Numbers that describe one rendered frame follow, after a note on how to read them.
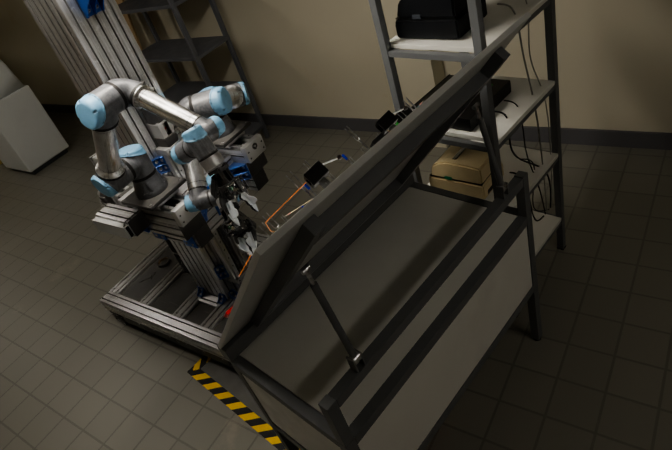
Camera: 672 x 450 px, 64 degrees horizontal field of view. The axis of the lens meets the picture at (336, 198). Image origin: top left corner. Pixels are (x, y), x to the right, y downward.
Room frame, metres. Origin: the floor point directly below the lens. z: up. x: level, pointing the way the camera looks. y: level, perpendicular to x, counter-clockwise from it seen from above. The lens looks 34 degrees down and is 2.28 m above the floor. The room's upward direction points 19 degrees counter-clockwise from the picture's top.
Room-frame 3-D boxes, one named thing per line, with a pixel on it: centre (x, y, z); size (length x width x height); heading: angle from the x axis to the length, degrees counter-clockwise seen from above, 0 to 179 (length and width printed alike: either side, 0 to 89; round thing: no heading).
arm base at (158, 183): (2.20, 0.78, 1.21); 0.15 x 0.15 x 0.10
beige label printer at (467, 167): (2.12, -0.64, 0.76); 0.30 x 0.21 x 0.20; 40
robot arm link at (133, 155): (2.20, 0.79, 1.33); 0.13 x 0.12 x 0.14; 138
